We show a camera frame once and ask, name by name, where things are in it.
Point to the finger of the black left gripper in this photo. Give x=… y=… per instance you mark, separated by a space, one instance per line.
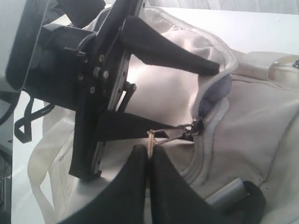
x=152 y=48
x=135 y=128

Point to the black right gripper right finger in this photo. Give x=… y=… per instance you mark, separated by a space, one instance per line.
x=173 y=201

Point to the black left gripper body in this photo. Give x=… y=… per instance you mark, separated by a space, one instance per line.
x=86 y=71

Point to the cream fabric duffel bag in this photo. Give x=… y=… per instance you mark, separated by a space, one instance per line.
x=251 y=127

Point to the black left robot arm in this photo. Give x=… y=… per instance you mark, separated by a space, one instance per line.
x=20 y=28

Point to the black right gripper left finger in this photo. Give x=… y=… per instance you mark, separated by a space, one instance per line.
x=122 y=201

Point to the white backdrop curtain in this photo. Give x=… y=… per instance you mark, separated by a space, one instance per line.
x=265 y=6

